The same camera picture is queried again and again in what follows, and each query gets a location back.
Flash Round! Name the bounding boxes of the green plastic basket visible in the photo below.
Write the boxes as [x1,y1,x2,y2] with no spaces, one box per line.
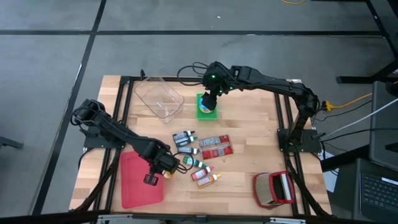
[195,93,220,121]

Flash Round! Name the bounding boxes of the clear plastic bin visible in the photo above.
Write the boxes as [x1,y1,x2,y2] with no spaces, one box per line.
[134,75,185,124]

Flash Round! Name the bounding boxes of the dark grey laptop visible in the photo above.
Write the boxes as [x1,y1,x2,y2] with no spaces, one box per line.
[352,157,398,222]

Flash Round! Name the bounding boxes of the black aluminium table frame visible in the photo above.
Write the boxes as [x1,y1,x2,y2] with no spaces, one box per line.
[70,70,332,218]

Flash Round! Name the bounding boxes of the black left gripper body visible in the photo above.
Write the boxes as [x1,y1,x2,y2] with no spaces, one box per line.
[141,141,182,175]

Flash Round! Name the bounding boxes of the pink food colour bottle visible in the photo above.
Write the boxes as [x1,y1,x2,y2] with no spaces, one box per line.
[190,166,215,182]

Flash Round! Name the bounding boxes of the black desk leg frame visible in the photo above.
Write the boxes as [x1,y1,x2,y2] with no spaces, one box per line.
[336,0,398,85]

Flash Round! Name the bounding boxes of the white cable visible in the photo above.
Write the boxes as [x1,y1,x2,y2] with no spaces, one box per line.
[329,98,398,138]

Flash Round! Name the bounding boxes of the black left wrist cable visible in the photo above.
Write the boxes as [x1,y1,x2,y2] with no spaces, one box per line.
[175,152,190,174]

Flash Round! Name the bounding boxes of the blue iced toy donut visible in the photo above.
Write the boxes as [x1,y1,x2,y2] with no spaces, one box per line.
[199,98,216,114]

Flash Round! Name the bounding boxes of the red plastic tray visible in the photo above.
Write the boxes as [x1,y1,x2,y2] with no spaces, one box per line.
[119,150,166,210]

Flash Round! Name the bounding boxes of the red-rimmed metal mesh holder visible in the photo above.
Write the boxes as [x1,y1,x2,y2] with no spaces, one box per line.
[252,170,296,210]

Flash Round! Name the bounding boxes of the yellow food colour bottle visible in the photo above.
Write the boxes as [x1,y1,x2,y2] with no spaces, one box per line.
[197,173,223,189]

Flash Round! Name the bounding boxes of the dark grey chair base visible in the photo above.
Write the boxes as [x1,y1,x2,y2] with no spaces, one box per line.
[0,135,24,149]

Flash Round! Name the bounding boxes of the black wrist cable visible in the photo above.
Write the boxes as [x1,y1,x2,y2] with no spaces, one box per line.
[175,152,190,174]
[177,61,212,86]

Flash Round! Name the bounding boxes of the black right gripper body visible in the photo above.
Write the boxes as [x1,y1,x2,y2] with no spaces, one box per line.
[201,61,234,96]

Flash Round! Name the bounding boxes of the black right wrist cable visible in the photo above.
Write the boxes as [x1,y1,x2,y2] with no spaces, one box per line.
[177,61,212,86]

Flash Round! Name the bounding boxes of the yellow extension cord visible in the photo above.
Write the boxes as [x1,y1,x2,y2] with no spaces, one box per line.
[322,92,373,113]

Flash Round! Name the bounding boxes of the black food colour bottle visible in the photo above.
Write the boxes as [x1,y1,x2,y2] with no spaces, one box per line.
[172,130,196,141]

